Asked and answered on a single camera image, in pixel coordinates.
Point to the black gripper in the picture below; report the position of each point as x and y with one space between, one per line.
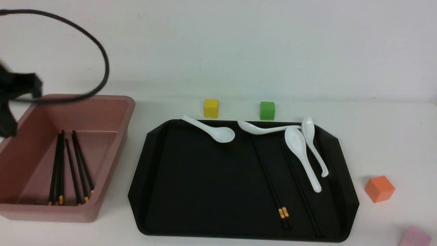
12 86

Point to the black chopstick gold band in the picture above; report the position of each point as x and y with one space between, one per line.
89 183
273 184
80 170
268 181

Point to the black chopstick in bin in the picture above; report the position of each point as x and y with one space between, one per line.
56 192
54 173
61 169
74 179

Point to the pink plastic bin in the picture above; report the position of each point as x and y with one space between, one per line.
27 159

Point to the black plastic tray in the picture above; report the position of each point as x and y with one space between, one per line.
187 184

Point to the yellow cube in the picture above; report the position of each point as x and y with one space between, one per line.
211 108

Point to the green cube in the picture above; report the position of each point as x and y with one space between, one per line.
267 111

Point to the black chopstick on tray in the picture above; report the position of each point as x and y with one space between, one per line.
298 186
304 191

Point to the white spoon large right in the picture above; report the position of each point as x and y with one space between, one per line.
295 141

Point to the orange cube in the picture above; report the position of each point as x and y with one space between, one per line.
379 189

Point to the pink cube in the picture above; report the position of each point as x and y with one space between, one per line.
414 236

